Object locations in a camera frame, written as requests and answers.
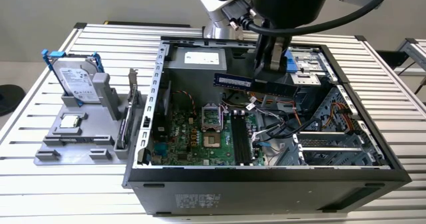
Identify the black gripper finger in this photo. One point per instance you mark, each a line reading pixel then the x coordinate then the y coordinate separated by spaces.
pixel 264 59

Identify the RAM stick blue label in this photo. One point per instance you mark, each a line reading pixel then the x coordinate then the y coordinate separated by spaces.
pixel 233 80

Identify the black RAM slot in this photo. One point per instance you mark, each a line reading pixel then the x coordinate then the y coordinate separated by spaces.
pixel 236 138
pixel 244 138
pixel 240 138

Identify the blue plastic drive latch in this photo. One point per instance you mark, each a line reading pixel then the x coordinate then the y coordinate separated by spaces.
pixel 292 64

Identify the grey power supply unit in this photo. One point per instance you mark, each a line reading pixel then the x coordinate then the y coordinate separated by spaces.
pixel 196 81

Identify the CPU socket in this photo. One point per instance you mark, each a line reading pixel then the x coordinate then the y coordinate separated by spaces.
pixel 212 140

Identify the green motherboard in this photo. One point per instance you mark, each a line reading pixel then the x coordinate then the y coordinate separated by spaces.
pixel 216 154

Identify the grey metal disk bay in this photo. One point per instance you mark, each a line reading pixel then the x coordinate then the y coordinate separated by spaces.
pixel 329 149

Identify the aluminium slat side table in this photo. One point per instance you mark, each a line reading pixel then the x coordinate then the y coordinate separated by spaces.
pixel 415 52

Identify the black Nvidia graphics card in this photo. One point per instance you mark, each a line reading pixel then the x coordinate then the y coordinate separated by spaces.
pixel 128 119

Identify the black open PC case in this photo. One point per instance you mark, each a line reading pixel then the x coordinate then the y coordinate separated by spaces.
pixel 266 196

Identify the grey parts rack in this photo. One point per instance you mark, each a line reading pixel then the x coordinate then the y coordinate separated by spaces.
pixel 95 124

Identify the hard disk in blue carrier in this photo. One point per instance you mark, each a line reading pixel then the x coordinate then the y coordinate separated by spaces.
pixel 75 79

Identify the silver CPU chip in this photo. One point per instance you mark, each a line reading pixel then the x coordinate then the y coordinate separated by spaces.
pixel 69 122

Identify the black round floor base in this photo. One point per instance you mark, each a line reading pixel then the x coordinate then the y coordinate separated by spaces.
pixel 9 96

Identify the black table bracket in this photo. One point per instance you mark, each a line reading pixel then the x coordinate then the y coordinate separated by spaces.
pixel 393 58

